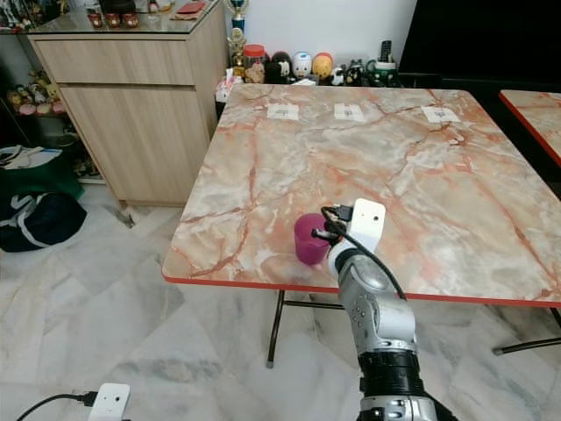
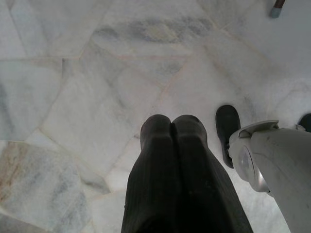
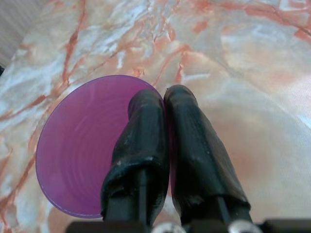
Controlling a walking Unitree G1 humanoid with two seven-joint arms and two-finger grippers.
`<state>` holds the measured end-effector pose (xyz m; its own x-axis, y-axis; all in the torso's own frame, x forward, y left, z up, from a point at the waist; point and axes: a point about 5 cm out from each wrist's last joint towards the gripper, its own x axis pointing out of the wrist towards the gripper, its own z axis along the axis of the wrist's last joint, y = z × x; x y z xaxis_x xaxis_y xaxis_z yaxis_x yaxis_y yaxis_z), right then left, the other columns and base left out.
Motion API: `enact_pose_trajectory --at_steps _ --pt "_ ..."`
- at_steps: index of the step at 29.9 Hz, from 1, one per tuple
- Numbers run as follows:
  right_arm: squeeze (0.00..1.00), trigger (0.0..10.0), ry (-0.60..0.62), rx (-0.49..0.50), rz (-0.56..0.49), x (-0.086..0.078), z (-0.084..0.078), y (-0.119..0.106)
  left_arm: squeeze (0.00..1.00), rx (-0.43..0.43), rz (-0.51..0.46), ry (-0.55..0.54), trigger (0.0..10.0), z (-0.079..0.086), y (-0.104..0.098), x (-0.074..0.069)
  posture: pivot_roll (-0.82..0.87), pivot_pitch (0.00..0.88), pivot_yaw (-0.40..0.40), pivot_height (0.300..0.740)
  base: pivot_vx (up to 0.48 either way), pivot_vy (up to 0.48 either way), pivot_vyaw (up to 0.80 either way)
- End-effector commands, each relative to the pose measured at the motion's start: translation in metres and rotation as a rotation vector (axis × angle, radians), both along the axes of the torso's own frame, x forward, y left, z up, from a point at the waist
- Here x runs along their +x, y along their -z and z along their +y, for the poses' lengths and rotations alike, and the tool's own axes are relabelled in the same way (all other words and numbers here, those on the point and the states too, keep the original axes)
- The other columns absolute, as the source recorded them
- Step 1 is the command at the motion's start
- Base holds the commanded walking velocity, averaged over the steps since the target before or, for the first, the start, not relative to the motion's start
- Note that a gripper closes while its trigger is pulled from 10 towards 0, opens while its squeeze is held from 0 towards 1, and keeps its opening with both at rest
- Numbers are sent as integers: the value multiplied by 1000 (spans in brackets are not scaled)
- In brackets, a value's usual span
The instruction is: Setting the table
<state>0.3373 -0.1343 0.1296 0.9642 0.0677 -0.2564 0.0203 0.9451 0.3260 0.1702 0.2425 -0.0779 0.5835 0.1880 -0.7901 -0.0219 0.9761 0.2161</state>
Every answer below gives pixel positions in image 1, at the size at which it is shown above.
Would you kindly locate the magenta plastic cup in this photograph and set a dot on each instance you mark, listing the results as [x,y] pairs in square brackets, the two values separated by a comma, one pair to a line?
[308,244]

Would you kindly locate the green mug with remote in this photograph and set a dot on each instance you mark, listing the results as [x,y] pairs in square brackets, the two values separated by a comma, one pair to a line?
[382,70]

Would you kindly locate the red lidded jar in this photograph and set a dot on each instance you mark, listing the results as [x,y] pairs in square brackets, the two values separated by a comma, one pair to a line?
[255,63]

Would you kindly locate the black duffel bag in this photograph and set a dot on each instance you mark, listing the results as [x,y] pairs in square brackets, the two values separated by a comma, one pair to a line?
[44,221]

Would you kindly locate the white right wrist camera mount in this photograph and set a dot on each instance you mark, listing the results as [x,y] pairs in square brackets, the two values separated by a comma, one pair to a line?
[369,221]

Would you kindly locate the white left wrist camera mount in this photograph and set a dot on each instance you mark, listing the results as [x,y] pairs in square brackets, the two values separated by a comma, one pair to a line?
[110,403]

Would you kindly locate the black television screen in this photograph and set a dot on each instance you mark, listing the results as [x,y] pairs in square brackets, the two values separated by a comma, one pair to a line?
[482,39]

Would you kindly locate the marble pattern folding table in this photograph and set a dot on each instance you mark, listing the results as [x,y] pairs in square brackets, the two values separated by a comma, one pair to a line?
[386,167]
[539,118]

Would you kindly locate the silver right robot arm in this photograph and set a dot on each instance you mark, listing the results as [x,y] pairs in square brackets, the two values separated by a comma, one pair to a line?
[381,311]

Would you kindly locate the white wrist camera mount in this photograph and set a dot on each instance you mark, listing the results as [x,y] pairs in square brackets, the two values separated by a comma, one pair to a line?
[110,403]
[369,221]

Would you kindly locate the white paper label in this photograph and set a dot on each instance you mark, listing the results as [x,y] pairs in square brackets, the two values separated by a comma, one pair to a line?
[441,114]
[349,112]
[283,111]

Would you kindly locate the glass display shelf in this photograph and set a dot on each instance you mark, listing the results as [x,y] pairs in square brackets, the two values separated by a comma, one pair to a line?
[17,79]

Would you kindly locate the white blue round figurine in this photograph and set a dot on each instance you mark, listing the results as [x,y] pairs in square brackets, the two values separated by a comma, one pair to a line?
[302,66]

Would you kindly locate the light wooden cabinet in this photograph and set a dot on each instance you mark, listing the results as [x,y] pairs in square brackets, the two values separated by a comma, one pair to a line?
[136,123]

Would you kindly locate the dark green bag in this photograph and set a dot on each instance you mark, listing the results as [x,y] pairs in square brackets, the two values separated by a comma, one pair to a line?
[44,175]

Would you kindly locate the yellow orange round figurine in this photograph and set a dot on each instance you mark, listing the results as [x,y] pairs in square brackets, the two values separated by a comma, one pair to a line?
[323,65]

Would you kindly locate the gold trophy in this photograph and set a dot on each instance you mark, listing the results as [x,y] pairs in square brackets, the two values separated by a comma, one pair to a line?
[238,38]

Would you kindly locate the black round figurine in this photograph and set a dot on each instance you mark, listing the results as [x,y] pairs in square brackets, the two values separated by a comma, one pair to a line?
[280,67]

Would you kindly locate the flat red box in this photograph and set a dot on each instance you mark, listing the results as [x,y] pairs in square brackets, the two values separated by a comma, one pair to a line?
[191,9]

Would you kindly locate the pink white tissue pack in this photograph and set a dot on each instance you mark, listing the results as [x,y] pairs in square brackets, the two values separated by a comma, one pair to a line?
[228,88]

